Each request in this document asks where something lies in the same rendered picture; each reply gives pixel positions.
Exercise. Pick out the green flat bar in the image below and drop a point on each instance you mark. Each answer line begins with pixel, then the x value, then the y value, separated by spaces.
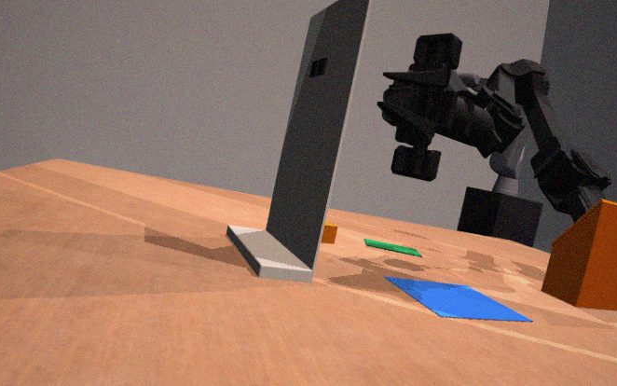
pixel 392 247

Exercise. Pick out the blue square marking on table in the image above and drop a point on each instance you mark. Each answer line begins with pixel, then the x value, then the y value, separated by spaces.
pixel 458 301

